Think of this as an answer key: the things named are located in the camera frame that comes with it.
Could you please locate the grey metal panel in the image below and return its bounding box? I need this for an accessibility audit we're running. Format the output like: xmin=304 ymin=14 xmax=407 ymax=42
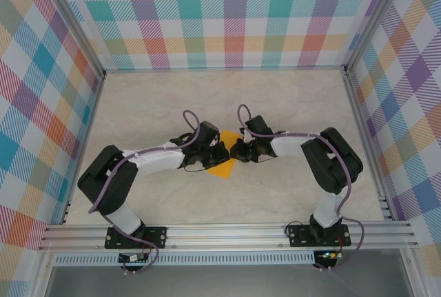
xmin=44 ymin=263 xmax=414 ymax=297

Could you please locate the slotted grey cable duct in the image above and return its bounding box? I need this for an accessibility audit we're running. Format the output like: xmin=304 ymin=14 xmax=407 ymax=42
xmin=53 ymin=254 xmax=316 ymax=266

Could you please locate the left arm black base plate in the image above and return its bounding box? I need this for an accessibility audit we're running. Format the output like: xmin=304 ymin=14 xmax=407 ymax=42
xmin=105 ymin=225 xmax=168 ymax=249

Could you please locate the wide aluminium mounting rail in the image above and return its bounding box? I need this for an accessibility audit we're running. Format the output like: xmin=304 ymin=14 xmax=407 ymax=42
xmin=37 ymin=223 xmax=420 ymax=252

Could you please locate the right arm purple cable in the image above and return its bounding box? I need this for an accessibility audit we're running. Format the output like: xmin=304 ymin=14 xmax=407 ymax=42
xmin=236 ymin=103 xmax=366 ymax=272

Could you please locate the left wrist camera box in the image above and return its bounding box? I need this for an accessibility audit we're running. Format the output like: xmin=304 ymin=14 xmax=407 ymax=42
xmin=196 ymin=121 xmax=221 ymax=148

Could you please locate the aluminium frame post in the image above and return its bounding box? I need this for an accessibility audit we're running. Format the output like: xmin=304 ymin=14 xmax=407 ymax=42
xmin=41 ymin=0 xmax=106 ymax=79
xmin=342 ymin=0 xmax=407 ymax=77

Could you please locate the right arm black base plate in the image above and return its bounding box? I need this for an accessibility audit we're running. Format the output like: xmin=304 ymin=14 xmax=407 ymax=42
xmin=287 ymin=223 xmax=352 ymax=248

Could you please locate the orange paper sheet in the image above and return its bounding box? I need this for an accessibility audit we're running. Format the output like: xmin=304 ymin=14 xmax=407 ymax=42
xmin=205 ymin=129 xmax=243 ymax=180

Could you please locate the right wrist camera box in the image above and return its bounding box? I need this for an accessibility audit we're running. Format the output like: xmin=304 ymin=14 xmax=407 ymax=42
xmin=243 ymin=114 xmax=273 ymax=139

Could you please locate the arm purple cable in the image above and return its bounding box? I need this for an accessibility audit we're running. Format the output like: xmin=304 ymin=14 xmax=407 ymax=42
xmin=88 ymin=110 xmax=203 ymax=276
xmin=236 ymin=103 xmax=366 ymax=272

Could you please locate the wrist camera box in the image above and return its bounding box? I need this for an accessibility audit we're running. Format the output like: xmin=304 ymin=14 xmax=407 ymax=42
xmin=196 ymin=121 xmax=221 ymax=148
xmin=243 ymin=114 xmax=273 ymax=139

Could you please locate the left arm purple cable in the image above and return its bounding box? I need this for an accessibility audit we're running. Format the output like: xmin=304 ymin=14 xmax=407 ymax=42
xmin=88 ymin=110 xmax=203 ymax=276

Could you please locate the aluminium frame rail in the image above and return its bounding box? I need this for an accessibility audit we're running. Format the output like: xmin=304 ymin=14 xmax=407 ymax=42
xmin=60 ymin=72 xmax=106 ymax=225
xmin=342 ymin=71 xmax=396 ymax=222
xmin=103 ymin=65 xmax=349 ymax=74

